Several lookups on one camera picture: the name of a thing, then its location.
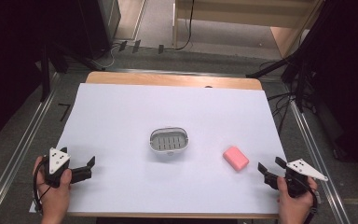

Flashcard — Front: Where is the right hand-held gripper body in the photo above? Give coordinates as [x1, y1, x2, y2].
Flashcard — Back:
[264, 158, 329, 199]

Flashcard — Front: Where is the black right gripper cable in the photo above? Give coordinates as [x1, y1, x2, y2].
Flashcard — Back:
[297, 178, 320, 224]

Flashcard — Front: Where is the dark grey cabinet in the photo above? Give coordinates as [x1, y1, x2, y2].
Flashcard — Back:
[74, 0, 122, 61]

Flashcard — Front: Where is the black curtain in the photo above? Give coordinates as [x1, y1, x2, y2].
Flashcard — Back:
[0, 0, 87, 148]
[292, 0, 358, 183]

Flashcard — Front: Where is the black hanging cable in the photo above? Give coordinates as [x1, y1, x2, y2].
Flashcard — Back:
[175, 0, 197, 51]

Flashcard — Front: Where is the wooden table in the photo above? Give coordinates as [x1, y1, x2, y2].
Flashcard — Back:
[67, 71, 280, 219]

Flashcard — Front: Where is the black metal stand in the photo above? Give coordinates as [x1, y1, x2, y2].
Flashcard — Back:
[39, 40, 107, 103]
[245, 46, 324, 114]

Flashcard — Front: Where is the metal floor rail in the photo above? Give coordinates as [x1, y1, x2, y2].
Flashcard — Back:
[0, 72, 61, 224]
[288, 92, 352, 224]

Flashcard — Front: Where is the light wooden shelf unit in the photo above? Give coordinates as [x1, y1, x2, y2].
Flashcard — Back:
[172, 0, 324, 59]

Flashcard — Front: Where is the white oval soap dish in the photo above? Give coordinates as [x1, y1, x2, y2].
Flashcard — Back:
[149, 126, 190, 156]

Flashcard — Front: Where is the white floor cable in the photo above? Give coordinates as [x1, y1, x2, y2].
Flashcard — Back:
[89, 43, 123, 70]

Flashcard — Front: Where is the black floor cable bundle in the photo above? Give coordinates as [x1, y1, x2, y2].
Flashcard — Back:
[259, 60, 296, 134]

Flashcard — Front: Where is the person's left hand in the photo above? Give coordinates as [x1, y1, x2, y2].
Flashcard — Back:
[32, 156, 74, 218]

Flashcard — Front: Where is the person's right hand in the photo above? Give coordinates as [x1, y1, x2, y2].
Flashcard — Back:
[276, 175, 319, 220]

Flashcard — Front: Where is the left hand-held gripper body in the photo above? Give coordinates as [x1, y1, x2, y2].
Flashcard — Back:
[43, 147, 93, 189]

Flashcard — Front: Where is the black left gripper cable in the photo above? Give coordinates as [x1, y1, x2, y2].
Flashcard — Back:
[32, 155, 52, 216]

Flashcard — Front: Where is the white paper sheet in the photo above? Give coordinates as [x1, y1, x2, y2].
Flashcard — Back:
[29, 82, 289, 216]

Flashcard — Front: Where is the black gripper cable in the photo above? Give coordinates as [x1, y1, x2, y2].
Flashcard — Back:
[32, 155, 52, 216]
[297, 178, 320, 224]

